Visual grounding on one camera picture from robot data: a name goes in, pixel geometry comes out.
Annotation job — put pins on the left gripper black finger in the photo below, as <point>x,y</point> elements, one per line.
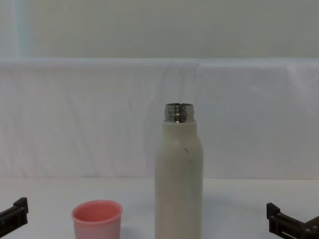
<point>20,211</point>

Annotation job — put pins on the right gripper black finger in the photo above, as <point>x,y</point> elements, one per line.
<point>273,216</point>

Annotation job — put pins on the white table cloth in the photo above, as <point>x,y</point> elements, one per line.
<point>236,206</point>

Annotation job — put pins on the pink plastic cup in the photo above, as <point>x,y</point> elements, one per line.
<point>97,221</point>

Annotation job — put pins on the cream vacuum bottle steel neck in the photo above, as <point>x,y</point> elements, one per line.
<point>178,179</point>

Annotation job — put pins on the white draped cloth barrier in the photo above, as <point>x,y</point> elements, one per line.
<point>74,119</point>

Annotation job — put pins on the white curtain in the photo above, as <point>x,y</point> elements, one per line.
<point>162,27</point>

